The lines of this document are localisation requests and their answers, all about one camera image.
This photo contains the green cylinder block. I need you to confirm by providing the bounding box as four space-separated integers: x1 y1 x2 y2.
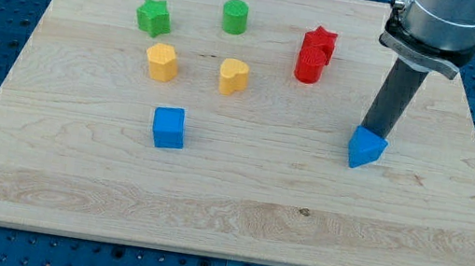
221 0 249 35

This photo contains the blue cube block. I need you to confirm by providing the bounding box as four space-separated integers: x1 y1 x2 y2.
152 106 186 149

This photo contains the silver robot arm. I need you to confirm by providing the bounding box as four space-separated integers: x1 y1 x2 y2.
379 0 475 80

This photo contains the green star block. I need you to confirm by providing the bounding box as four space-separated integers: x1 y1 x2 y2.
136 0 172 37

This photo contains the red star block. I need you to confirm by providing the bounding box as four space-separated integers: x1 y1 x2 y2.
301 25 338 65

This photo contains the yellow pentagon block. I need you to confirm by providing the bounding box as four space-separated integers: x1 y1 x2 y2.
147 43 178 82

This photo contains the dark grey pointer rod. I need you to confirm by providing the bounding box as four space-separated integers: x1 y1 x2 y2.
360 58 428 138

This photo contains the red cylinder block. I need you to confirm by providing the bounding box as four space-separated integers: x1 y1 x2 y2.
294 47 327 84

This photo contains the blue triangular prism block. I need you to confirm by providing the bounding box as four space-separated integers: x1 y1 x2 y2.
347 126 389 168

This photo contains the yellow heart block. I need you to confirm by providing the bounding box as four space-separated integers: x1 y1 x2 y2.
218 58 250 96

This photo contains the light wooden board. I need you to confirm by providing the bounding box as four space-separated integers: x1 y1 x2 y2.
0 0 475 266

